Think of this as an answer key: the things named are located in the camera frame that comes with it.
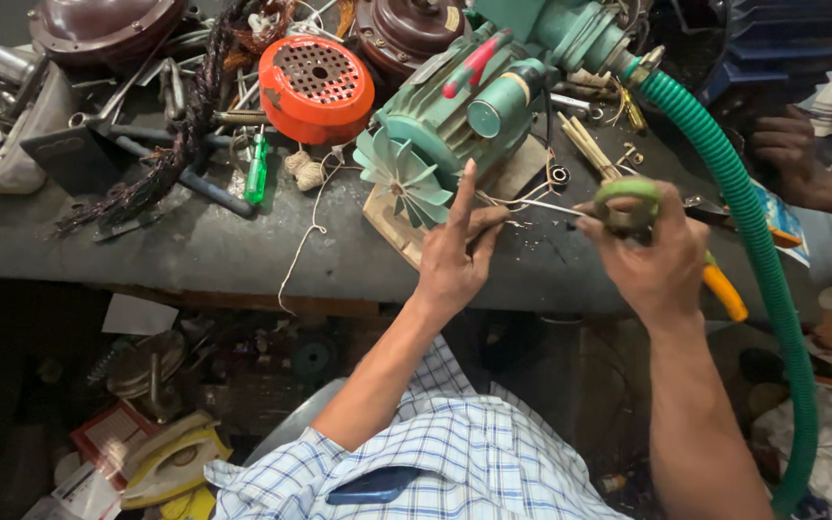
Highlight yellow clothes iron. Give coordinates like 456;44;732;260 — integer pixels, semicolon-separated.
119;411;234;511

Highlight person's right hand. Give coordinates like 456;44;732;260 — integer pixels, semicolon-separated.
573;181;710;327

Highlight long steel wrench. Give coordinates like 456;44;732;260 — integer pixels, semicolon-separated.
68;52;166;132

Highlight green cylinder capacitor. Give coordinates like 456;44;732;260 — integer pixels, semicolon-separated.
467;59;548;140

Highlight dark phone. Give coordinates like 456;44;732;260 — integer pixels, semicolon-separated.
19;126;130;196

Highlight blue checked shirt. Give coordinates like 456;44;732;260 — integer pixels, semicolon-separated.
204;334;631;520

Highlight brown motor with label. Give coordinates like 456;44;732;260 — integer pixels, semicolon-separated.
353;0;469;82

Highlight black pulley wheel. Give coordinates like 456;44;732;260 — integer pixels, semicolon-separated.
289;335;342;385

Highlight bundle of bamboo sticks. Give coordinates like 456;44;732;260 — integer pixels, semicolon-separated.
556;111;624;183

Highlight black metal pipe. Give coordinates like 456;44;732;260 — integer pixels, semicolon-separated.
107;121;257;220

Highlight blue phone in pocket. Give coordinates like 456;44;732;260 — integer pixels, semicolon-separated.
325;465;426;506

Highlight green plastic fan impeller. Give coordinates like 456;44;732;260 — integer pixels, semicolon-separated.
353;126;455;229

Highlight red handled tool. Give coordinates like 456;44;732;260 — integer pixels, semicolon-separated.
442;29;514;100

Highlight orange perforated fan cover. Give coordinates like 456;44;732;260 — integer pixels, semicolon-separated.
258;35;376;146

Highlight copper wire winding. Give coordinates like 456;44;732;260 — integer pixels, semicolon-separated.
230;0;299;57

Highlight round metal disc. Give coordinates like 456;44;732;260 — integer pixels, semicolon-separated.
106;330;188;400

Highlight black braided rope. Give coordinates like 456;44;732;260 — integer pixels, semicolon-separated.
53;0;252;237

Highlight threaded metal bolt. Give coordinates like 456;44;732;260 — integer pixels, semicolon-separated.
211;108;270;126

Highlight green transparent screwdriver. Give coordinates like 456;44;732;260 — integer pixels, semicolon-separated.
243;131;272;205

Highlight red and white carton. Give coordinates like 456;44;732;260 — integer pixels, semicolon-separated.
68;400;158;494

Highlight brown round motor cover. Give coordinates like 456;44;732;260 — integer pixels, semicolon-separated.
28;0;190;70

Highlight blue electric motor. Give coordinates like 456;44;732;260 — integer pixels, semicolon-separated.
696;0;832;108

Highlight metal tray of sockets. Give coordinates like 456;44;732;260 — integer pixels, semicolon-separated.
0;45;79;195

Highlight person's left hand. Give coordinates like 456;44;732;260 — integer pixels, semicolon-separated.
415;159;511;320

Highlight wooden board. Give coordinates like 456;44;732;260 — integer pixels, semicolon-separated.
362;133;551;270

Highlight green electric pump motor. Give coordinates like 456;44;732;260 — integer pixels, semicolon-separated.
353;0;666;229

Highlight green corrugated hose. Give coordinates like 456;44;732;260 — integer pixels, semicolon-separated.
625;61;820;520

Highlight thin white wire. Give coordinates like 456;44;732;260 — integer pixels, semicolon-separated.
475;189;587;226

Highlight steel spanner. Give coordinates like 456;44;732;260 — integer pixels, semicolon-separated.
549;91;605;121

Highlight blue printed packet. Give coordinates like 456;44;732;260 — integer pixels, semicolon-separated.
752;179;811;267

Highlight white paper sheet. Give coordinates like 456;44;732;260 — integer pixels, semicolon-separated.
101;292;181;338

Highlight yellow handled pliers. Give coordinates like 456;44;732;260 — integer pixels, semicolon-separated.
682;194;804;323

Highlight ball of twine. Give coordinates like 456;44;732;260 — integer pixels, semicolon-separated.
276;148;346;316

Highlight green tape roll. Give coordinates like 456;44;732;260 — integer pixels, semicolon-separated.
592;177;663;234

